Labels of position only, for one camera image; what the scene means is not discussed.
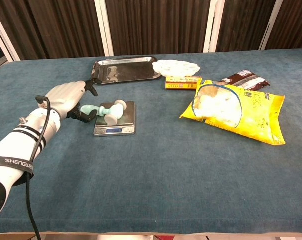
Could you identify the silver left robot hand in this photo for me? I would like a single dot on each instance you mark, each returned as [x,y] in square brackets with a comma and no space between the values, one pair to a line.
[65,96]

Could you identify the mint green massage roller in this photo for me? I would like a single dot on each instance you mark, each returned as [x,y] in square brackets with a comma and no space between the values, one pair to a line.
[114,111]

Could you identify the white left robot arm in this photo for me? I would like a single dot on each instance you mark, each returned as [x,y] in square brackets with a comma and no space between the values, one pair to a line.
[20,147]

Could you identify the digital kitchen scale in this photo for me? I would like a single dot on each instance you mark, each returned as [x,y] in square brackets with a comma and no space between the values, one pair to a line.
[127,126]

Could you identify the stainless steel tray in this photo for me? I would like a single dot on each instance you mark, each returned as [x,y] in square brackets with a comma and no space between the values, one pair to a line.
[124,70]

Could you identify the white framed folding screen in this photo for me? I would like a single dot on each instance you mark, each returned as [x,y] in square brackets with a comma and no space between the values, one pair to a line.
[150,25]

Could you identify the white plastic palette dish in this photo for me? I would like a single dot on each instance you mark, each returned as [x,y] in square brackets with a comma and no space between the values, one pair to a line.
[175,68]

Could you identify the blue table cloth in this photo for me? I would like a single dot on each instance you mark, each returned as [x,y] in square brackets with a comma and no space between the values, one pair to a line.
[150,175]

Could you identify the yellow red small box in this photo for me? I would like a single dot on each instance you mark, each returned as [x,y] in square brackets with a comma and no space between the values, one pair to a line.
[182,84]

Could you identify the yellow snack bag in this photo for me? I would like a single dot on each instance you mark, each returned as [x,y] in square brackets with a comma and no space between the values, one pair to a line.
[241,110]

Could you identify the brown white snack packet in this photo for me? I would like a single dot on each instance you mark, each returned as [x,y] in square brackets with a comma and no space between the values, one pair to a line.
[248,80]

